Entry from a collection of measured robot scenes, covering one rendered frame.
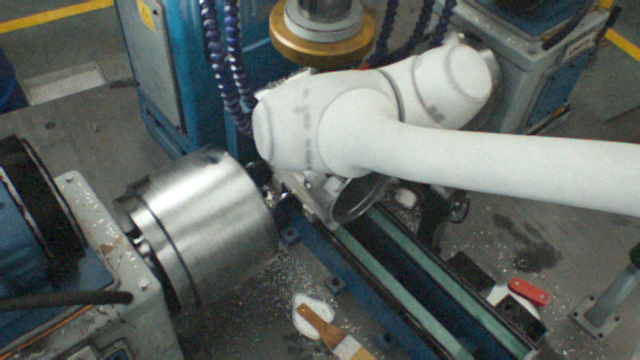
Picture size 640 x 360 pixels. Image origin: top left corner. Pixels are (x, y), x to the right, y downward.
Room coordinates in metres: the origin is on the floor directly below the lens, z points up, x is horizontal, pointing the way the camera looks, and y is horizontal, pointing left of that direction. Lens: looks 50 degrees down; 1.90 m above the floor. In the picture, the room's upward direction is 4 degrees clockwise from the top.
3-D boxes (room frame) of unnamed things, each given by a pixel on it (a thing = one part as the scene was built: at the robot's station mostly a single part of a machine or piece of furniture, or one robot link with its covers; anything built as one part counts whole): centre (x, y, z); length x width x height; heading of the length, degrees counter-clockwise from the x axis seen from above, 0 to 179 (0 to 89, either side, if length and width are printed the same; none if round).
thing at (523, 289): (0.64, -0.47, 0.81); 0.09 x 0.03 x 0.02; 61
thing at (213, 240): (0.55, 0.25, 1.04); 0.37 x 0.25 x 0.25; 133
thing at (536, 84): (1.20, -0.45, 0.99); 0.35 x 0.31 x 0.37; 133
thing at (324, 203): (0.79, -0.02, 1.01); 0.20 x 0.19 x 0.19; 43
